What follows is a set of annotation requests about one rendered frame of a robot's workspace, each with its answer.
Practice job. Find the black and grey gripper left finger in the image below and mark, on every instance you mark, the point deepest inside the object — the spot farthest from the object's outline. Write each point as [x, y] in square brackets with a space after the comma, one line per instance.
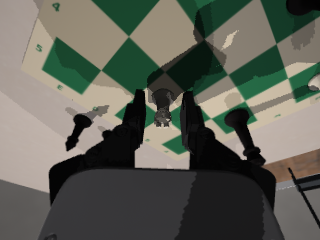
[119, 147]

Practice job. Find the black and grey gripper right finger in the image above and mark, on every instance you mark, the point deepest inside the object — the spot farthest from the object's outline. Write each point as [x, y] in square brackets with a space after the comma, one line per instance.
[207, 153]

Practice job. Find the green and cream chessboard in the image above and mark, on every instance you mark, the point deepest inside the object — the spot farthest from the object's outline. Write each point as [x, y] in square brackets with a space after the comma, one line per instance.
[232, 54]

